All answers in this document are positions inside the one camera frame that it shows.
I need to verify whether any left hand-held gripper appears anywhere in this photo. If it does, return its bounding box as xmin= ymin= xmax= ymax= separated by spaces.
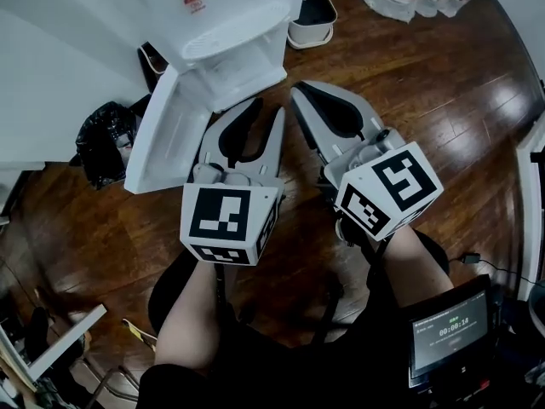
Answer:
xmin=179 ymin=97 xmax=287 ymax=268

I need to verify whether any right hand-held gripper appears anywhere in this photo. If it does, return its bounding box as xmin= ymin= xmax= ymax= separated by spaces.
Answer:
xmin=290 ymin=79 xmax=445 ymax=243

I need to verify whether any person's left forearm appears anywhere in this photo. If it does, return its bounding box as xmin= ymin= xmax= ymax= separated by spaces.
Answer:
xmin=155 ymin=257 xmax=222 ymax=372

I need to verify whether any person's right forearm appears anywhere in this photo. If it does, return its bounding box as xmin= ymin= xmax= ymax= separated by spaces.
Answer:
xmin=381 ymin=223 xmax=456 ymax=308

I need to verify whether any beige bin with black liner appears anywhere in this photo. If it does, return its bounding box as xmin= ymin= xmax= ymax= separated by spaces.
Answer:
xmin=287 ymin=0 xmax=339 ymax=51

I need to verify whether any person's left shoe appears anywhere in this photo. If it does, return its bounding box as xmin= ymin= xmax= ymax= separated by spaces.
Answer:
xmin=335 ymin=217 xmax=363 ymax=249

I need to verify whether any white drip tray grille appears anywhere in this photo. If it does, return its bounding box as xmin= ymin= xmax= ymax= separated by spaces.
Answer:
xmin=181 ymin=2 xmax=291 ymax=61

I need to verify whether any person's left leg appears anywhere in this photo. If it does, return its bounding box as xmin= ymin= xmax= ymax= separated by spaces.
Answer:
xmin=344 ymin=223 xmax=387 ymax=280

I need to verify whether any grey bin with black bag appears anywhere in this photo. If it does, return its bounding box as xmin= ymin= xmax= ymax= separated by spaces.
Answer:
xmin=75 ymin=101 xmax=144 ymax=191

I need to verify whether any black chair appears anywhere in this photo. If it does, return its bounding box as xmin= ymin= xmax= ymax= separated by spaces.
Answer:
xmin=148 ymin=253 xmax=197 ymax=331

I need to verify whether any yellow black striped strip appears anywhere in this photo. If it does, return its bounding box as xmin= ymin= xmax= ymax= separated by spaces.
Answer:
xmin=123 ymin=318 xmax=158 ymax=351

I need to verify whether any white furniture panel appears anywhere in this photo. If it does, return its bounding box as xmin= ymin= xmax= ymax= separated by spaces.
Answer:
xmin=516 ymin=112 xmax=545 ymax=302

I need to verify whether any black phone with timer screen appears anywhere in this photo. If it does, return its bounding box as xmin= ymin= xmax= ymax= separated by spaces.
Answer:
xmin=408 ymin=290 xmax=491 ymax=389

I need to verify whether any white shelf board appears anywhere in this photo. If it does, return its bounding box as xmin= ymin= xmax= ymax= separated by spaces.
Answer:
xmin=27 ymin=303 xmax=107 ymax=378

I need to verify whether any white power cable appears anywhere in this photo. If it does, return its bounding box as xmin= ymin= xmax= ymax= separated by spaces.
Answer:
xmin=142 ymin=43 xmax=167 ymax=76

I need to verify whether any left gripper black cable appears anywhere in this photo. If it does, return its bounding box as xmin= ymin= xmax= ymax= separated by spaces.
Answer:
xmin=215 ymin=264 xmax=227 ymax=314

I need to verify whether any black charger with cable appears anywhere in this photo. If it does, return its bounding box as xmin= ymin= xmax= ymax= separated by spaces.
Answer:
xmin=450 ymin=252 xmax=533 ymax=287

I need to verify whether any metal chair frame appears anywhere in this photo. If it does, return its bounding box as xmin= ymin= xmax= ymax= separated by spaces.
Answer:
xmin=91 ymin=364 xmax=141 ymax=404

